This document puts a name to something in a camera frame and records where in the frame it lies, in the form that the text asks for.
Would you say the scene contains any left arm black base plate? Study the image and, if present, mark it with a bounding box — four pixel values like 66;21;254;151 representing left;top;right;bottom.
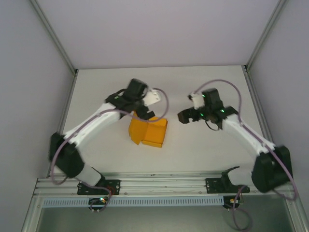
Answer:
77;179;121;196

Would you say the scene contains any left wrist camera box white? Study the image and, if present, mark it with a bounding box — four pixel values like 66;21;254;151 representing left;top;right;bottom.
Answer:
142;88;162;107

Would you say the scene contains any aluminium mounting rail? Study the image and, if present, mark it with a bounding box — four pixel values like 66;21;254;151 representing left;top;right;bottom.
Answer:
33;172;296;197

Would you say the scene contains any aluminium table edge rail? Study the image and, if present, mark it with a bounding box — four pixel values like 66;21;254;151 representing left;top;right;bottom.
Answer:
47;70;79;178
243;70;283;175

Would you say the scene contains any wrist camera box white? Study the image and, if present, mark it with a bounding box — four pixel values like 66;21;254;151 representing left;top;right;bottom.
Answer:
187;93;206;109
142;88;162;107

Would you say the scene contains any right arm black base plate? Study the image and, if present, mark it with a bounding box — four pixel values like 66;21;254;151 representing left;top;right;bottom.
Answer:
205;177;250;194

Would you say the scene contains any grey metal panel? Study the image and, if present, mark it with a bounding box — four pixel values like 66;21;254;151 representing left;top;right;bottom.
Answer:
36;207;294;232

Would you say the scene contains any grey slotted cable duct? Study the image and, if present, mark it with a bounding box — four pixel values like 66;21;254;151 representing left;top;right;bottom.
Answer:
42;197;225;208

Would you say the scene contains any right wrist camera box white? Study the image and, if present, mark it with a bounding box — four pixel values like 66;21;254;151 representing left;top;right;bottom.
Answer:
187;93;206;109

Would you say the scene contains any aluminium frame post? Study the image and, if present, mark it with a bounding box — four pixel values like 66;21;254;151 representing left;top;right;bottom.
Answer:
29;0;79;77
243;0;288;73

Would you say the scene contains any orange cardboard box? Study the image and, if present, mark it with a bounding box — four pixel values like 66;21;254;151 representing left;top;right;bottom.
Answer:
128;110;169;149

